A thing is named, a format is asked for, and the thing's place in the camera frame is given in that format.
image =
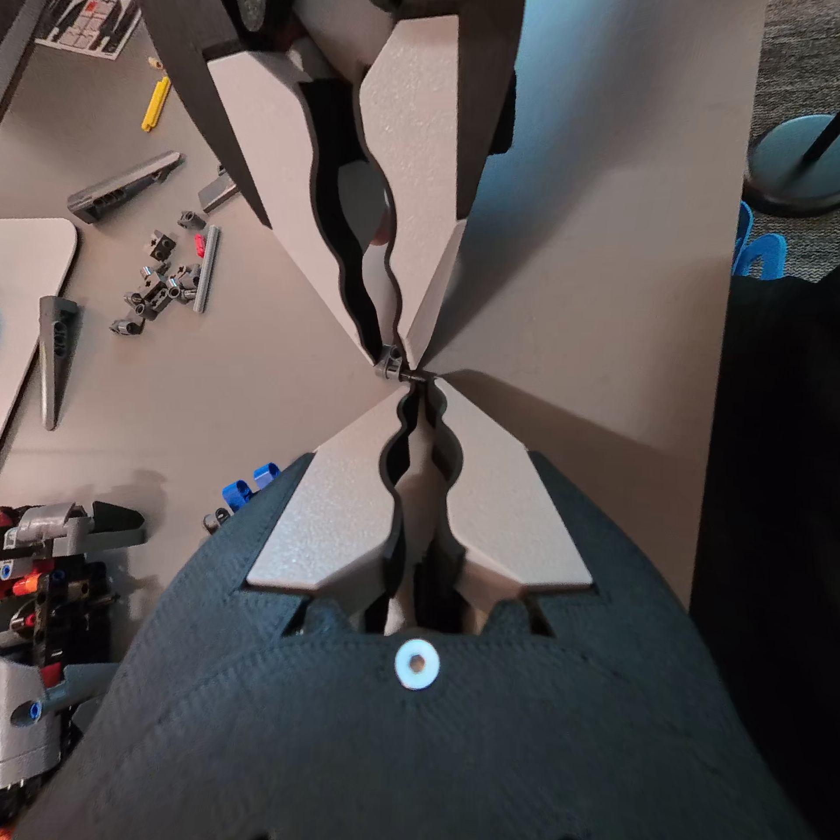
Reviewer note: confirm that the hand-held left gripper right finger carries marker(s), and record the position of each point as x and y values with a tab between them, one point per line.
518	518

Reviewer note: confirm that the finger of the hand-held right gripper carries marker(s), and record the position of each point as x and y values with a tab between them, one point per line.
420	131
275	144

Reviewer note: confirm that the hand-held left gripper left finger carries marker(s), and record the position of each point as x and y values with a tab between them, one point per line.
328	512

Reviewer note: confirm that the small grey lego connector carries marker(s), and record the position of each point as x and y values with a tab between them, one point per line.
389	362

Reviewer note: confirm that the black lego pin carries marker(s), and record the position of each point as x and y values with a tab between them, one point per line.
418	376

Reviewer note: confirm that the yellow lego axle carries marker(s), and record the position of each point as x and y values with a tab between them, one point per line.
156	103

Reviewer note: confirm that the blue lego connector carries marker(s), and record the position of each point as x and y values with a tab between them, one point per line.
237	492
266	474

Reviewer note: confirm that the dark grey lego connector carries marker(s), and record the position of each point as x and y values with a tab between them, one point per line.
214	520

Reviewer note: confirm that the long grey lego axle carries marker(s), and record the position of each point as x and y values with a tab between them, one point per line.
207	269

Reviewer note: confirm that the pile of grey lego connectors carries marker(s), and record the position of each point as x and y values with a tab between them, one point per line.
157	282

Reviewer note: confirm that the partly built lego model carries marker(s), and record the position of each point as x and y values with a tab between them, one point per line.
46	590

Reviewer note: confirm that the dark grey lego wedge panel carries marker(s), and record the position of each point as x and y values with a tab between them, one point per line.
59	354

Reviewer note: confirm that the person's right hand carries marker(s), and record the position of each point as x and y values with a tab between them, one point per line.
379	233

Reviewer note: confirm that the grey flat plate piece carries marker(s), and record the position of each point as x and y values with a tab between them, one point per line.
218	191

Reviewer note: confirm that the instruction booklet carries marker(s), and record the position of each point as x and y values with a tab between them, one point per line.
88	26

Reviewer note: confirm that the black clothing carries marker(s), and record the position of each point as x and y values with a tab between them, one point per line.
768	558

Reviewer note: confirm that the blue plastic object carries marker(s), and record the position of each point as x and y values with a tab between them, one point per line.
758	253

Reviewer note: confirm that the round grey stand base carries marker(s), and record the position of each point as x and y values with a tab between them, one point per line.
787	170

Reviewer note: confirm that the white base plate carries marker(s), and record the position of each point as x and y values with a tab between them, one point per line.
29	295

